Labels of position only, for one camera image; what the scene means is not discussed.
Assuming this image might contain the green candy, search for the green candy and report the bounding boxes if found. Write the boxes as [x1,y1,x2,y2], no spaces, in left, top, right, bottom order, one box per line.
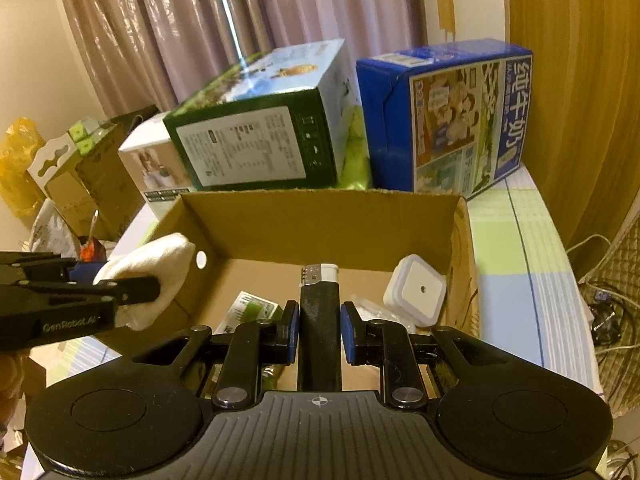
[215,292,283,335]

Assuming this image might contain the white knitted sock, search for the white knitted sock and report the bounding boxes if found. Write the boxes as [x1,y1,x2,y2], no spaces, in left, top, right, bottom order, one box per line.
[93,233,195,332]

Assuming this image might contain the white square night light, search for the white square night light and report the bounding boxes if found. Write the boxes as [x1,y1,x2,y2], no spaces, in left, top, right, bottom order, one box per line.
[383,254,447,327]

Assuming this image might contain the black lighter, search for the black lighter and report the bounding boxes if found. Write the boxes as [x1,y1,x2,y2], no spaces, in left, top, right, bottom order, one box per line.
[297,263,342,392]

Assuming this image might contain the person's left hand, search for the person's left hand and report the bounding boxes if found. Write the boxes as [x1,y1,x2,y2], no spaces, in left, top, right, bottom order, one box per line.
[0,350,30,430]

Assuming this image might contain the white crumpled plastic bag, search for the white crumpled plastic bag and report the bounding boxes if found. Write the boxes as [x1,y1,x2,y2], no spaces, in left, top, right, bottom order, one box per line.
[28,198,80,259]

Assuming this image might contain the brown cardboard box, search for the brown cardboard box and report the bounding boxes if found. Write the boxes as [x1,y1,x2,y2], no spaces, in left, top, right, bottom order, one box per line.
[100,190,480,356]

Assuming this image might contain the stacked cardboard boxes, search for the stacked cardboard boxes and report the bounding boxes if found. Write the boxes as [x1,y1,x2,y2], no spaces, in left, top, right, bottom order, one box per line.
[28,105,158,242]

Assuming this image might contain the yellow plastic bag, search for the yellow plastic bag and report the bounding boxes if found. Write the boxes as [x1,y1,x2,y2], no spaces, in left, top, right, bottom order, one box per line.
[0,117,44,218]

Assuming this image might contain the white product box with photo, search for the white product box with photo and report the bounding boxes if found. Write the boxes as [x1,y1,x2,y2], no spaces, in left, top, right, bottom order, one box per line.
[118,112,196,217]

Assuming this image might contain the checked plastic tablecloth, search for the checked plastic tablecloth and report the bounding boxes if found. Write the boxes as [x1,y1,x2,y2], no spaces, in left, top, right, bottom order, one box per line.
[19,162,606,480]

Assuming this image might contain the green milk carton box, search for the green milk carton box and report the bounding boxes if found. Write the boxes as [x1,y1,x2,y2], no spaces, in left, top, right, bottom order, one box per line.
[164,39,357,191]

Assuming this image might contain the blue milk carton box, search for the blue milk carton box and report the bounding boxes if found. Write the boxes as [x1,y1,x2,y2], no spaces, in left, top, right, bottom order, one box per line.
[356,39,534,198]

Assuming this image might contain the pinkish brown curtain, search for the pinkish brown curtain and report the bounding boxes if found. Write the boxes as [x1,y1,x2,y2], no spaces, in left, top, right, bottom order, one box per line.
[62,0,426,116]

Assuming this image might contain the white cable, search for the white cable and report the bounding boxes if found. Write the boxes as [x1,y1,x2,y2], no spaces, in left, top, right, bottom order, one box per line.
[565,233,614,261]

